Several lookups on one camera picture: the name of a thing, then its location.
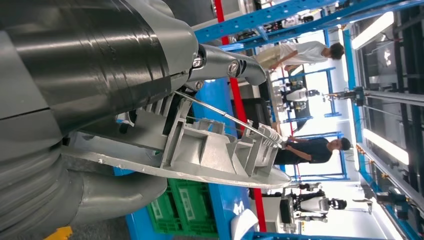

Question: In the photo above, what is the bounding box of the green plastic crate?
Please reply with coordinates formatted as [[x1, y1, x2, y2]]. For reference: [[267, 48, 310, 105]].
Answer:
[[168, 178, 220, 239], [146, 185, 186, 235]]

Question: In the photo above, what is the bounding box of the black mesh office chair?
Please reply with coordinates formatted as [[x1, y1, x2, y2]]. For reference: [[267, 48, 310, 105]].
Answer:
[[231, 96, 273, 133]]

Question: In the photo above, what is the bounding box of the person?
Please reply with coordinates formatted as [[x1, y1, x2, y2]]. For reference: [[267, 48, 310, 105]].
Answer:
[[255, 40, 346, 72], [270, 136, 353, 167]]

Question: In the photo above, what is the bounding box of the red barrier belt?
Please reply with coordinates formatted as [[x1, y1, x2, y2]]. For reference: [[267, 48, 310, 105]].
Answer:
[[213, 0, 268, 233]]

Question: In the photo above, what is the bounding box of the white and black humanoid robot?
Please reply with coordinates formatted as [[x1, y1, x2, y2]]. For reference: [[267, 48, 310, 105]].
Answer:
[[279, 188, 349, 233]]

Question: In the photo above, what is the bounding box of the ceiling light strip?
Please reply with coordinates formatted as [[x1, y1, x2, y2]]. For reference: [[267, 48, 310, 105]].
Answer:
[[350, 10, 396, 51], [361, 127, 411, 167]]

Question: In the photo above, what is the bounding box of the blue background frame rack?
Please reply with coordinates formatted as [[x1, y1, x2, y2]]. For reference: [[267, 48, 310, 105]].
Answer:
[[274, 29, 352, 183]]

